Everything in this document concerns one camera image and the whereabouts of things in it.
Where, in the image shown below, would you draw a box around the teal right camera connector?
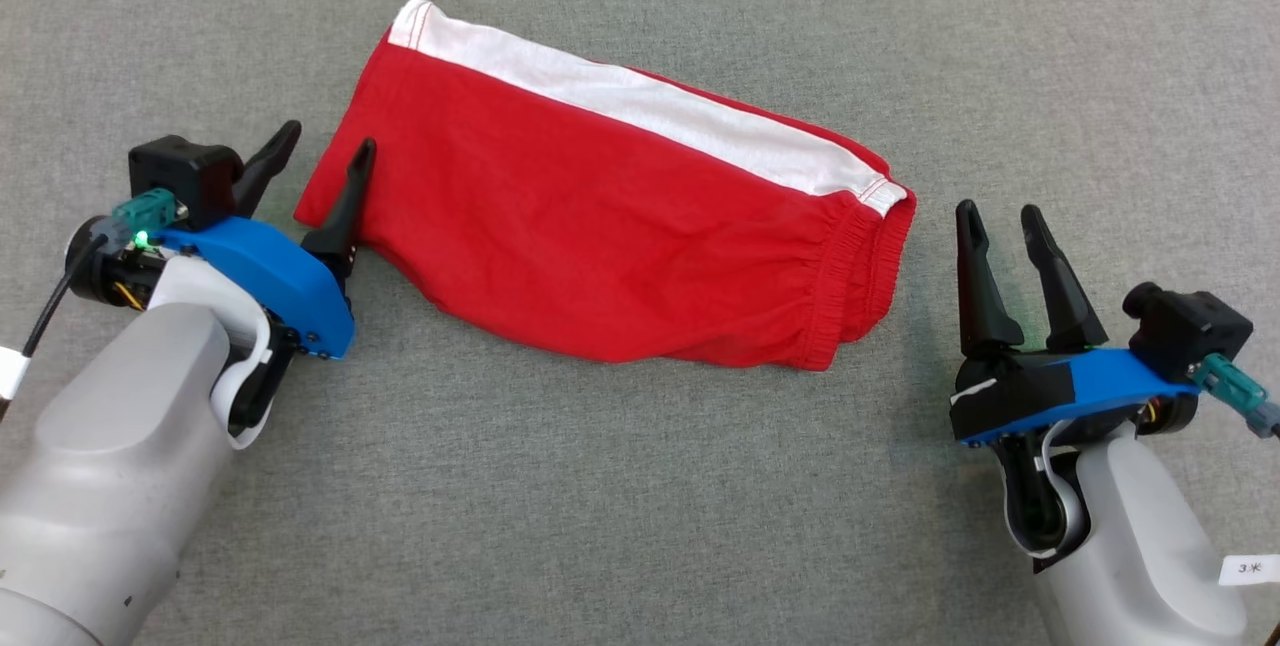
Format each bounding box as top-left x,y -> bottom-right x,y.
1198,354 -> 1280,439

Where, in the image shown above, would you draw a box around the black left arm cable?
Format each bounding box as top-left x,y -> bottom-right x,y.
20,231 -> 113,359

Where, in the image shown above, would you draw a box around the red shorts with white stripe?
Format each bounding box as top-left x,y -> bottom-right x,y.
293,0 -> 918,372

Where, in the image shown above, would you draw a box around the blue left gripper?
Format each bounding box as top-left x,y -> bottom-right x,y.
155,120 -> 378,432

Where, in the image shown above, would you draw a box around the teal camera connector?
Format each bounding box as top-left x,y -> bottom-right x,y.
110,188 -> 189,249
1198,354 -> 1280,439

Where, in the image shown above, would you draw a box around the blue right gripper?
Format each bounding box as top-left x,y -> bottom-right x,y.
950,198 -> 1201,559

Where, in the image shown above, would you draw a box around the teal left camera connector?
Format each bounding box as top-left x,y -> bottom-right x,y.
110,188 -> 189,249

